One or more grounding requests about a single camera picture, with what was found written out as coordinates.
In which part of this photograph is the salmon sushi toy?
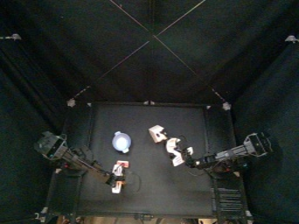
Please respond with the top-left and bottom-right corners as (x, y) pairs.
(116, 159), (131, 169)

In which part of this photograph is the white tan toy block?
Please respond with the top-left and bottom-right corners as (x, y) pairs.
(147, 124), (168, 144)

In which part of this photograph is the light blue toy bowl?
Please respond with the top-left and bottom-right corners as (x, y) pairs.
(111, 130), (134, 154)

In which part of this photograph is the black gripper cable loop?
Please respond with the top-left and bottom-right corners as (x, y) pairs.
(126, 170), (143, 194)

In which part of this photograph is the thin crossing brace cord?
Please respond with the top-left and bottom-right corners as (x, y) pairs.
(108, 0), (230, 103)
(71, 0), (208, 102)

